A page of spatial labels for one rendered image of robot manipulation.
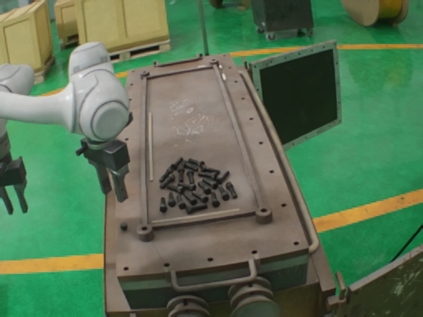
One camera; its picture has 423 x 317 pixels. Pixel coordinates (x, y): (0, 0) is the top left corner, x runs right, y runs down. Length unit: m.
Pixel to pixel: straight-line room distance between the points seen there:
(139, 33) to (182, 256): 5.35
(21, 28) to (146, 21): 1.86
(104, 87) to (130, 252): 0.48
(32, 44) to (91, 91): 5.76
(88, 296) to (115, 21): 4.09
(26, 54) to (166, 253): 5.69
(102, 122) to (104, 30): 5.54
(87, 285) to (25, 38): 4.23
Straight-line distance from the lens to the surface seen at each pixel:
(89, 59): 1.05
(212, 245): 1.23
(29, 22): 6.59
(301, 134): 2.89
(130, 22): 6.37
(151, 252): 1.24
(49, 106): 0.94
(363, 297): 1.35
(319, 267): 1.33
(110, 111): 0.89
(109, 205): 1.65
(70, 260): 3.42
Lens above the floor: 2.17
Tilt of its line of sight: 33 degrees down
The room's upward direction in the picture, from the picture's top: 7 degrees counter-clockwise
